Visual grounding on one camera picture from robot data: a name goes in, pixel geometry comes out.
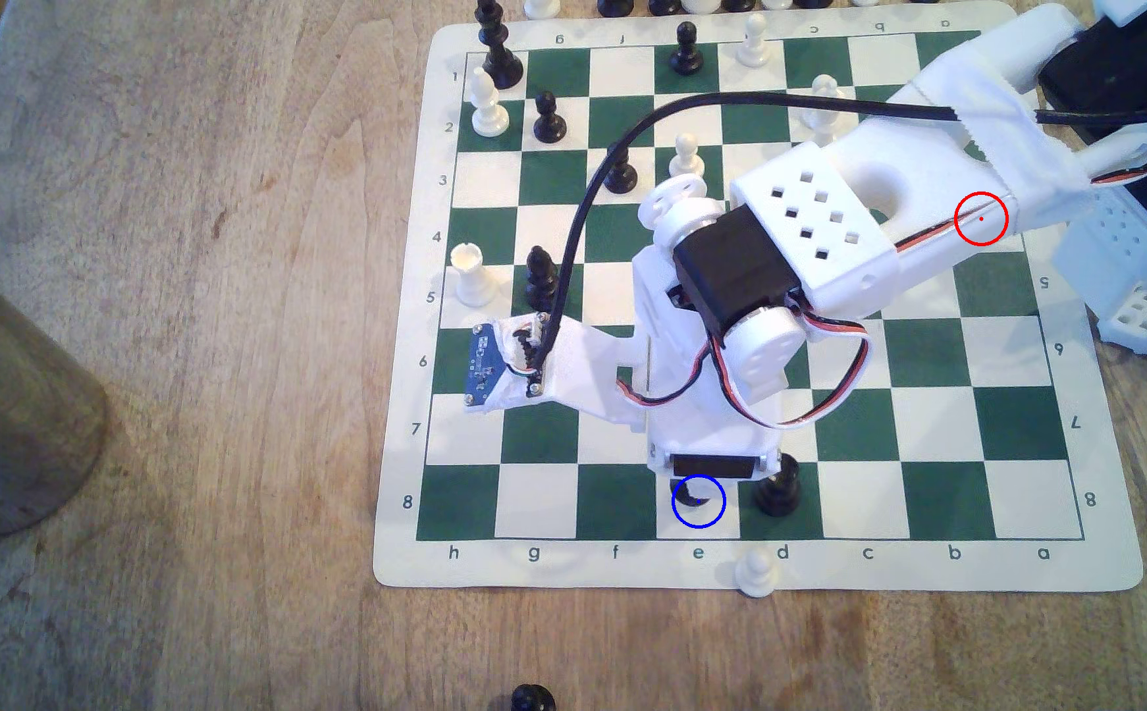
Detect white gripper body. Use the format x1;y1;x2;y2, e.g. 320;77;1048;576
631;245;784;485

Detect black pawn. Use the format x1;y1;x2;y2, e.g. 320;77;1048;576
669;477;721;523

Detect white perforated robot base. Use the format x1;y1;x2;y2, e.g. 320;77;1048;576
1052;212;1147;377

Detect black rook chess piece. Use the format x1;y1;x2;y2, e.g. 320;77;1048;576
752;452;803;519

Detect black bishop chess piece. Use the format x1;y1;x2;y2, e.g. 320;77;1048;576
524;246;564;311

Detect white pawn chess piece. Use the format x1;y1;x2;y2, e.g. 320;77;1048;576
669;133;707;185
735;546;780;600
736;13;773;69

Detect black pawn chess piece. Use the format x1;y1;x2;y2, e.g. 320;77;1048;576
532;91;569;145
602;141;640;196
669;22;705;77

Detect white rook chess piece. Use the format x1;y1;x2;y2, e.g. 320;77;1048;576
448;243;500;308

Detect green white chess mat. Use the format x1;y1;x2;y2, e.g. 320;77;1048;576
373;0;1144;594

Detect white queen chess piece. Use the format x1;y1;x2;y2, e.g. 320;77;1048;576
797;83;847;147

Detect white bishop chess piece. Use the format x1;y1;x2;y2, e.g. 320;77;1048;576
469;67;512;138

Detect black king chess piece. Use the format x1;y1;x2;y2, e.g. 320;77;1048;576
475;0;525;91

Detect white tape wrap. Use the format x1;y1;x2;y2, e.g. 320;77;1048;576
917;43;1096;217

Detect brown cylindrical container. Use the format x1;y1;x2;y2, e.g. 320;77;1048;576
0;242;109;540

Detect red white black servo wire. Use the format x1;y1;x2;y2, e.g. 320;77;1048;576
617;294;877;432

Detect blue camera board white mount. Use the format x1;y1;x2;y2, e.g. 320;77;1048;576
462;313;636;428

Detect thin black camera cable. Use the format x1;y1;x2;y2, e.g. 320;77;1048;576
530;92;1147;375

